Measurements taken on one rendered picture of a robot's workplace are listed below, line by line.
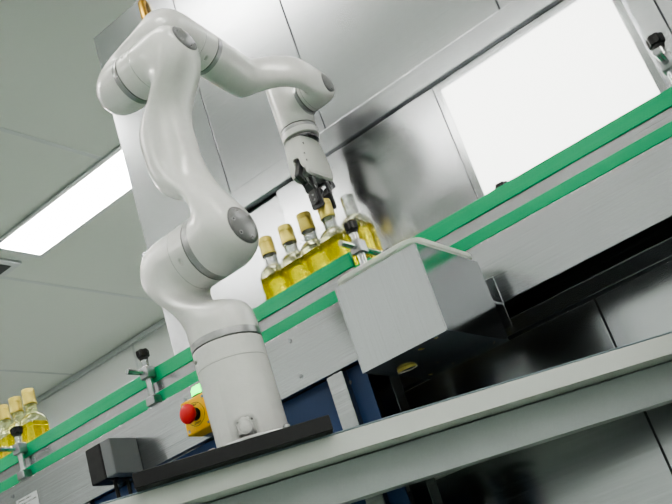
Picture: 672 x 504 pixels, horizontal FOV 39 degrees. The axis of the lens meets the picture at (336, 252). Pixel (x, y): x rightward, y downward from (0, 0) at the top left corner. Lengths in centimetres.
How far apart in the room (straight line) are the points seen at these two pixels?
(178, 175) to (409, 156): 64
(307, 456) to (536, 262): 56
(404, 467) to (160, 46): 85
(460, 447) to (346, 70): 110
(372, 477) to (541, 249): 52
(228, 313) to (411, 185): 68
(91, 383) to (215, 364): 575
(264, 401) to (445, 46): 100
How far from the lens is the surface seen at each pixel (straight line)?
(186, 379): 209
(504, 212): 181
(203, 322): 157
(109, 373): 715
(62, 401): 752
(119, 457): 211
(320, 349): 184
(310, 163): 208
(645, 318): 188
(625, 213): 170
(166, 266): 165
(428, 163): 210
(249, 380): 153
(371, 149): 219
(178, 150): 171
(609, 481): 190
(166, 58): 176
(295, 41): 245
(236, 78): 205
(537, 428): 156
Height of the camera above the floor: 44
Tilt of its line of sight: 22 degrees up
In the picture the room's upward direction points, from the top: 19 degrees counter-clockwise
